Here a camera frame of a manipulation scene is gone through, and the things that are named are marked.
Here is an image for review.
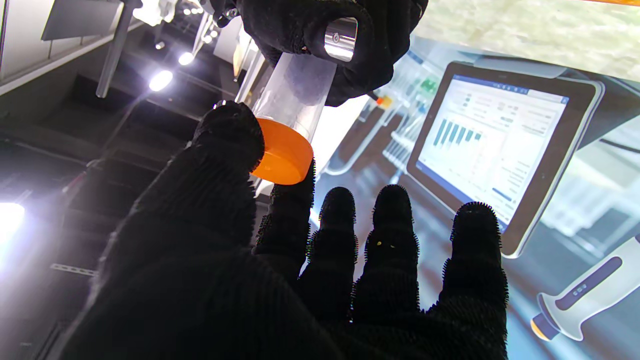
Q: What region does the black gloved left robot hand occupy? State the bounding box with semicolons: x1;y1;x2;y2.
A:
60;102;511;360

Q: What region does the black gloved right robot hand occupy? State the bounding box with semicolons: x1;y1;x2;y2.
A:
209;0;430;107

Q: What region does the clear plastic test tube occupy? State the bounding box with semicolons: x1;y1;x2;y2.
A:
249;51;339;147

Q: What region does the printed laboratory backdrop poster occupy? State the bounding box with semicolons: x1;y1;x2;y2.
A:
307;34;640;360

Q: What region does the grey metal post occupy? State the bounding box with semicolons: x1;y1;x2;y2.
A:
95;0;144;99

